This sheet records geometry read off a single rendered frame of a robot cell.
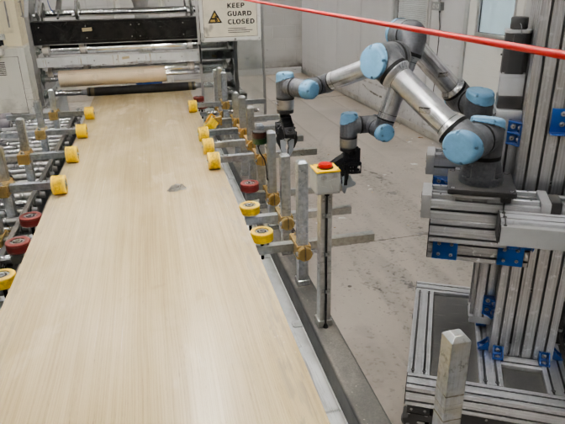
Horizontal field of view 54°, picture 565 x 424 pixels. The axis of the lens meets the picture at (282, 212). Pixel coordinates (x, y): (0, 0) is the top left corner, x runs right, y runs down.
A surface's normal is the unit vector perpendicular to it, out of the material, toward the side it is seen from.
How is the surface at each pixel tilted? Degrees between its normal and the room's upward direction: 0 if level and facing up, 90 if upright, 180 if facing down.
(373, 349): 0
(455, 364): 90
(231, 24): 90
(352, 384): 0
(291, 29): 90
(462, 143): 94
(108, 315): 0
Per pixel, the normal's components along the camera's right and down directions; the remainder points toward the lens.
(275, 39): 0.25, 0.37
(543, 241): -0.27, 0.38
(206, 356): -0.02, -0.92
